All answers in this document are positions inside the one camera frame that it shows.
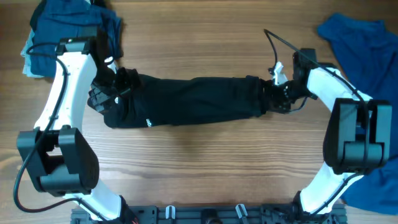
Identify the folded light grey garment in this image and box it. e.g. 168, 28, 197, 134
21, 30, 44, 78

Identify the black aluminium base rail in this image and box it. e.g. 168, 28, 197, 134
70, 204, 348, 224

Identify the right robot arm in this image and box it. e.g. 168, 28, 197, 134
267, 49, 392, 220

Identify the blue t-shirt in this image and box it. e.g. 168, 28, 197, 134
317, 13, 397, 215

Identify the black t-shirt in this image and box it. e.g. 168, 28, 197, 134
103, 68, 270, 128

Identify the folded dark blue shirt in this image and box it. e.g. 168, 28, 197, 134
28, 0, 123, 59

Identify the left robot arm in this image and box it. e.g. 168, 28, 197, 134
13, 26, 139, 223

